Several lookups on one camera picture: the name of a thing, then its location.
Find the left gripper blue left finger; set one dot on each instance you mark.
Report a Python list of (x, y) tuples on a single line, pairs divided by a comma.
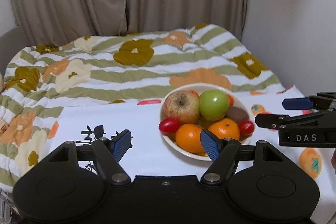
[(107, 155)]

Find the white fruit print cloth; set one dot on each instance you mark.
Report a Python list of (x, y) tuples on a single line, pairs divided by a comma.
[(150, 155)]

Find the small mandarin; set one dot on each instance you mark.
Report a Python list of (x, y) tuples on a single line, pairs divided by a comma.
[(230, 100)]

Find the large orange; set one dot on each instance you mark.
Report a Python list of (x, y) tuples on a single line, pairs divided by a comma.
[(188, 137)]

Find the red cherry tomato front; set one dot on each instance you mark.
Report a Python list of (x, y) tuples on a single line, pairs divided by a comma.
[(169, 125)]

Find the red cherry tomato back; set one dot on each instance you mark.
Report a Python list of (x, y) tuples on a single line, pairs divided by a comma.
[(246, 128)]

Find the brown kiwi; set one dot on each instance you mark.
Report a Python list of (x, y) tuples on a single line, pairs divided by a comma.
[(237, 114)]

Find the grey headboard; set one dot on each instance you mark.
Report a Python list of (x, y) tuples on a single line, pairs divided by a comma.
[(11, 43)]

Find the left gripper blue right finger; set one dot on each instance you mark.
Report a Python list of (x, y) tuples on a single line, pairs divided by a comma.
[(222, 153)]

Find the orange mandarin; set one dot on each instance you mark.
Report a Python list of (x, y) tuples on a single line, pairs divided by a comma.
[(225, 128)]

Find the red cherry tomato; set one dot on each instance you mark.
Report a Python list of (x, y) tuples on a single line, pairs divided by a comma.
[(169, 125), (246, 128)]

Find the large yellow-red apple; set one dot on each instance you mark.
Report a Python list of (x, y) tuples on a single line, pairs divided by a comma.
[(182, 105)]

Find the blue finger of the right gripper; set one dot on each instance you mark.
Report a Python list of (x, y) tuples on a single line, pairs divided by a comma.
[(271, 121), (297, 103)]

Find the striped floral quilt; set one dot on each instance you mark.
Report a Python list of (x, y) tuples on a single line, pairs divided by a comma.
[(40, 81)]

